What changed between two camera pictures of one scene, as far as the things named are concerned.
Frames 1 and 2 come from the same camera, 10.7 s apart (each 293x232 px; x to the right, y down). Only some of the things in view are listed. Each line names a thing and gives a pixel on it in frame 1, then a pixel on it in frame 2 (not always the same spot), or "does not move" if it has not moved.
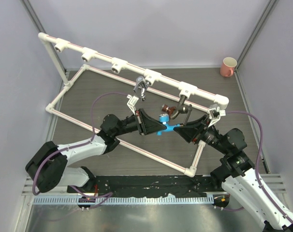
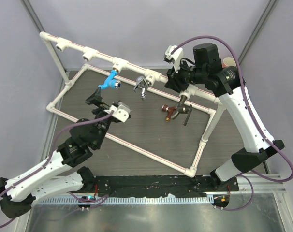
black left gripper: [146, 125] to [97, 97]
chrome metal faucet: [142, 83] does not move
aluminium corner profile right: [269, 9] does not move
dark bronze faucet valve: [183, 108] does not move
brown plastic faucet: [170, 109] does not move
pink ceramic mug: [227, 66] does not move
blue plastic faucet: [164, 119] to [110, 82]
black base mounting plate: [126, 185] does not move
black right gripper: [189, 131] to [174, 82]
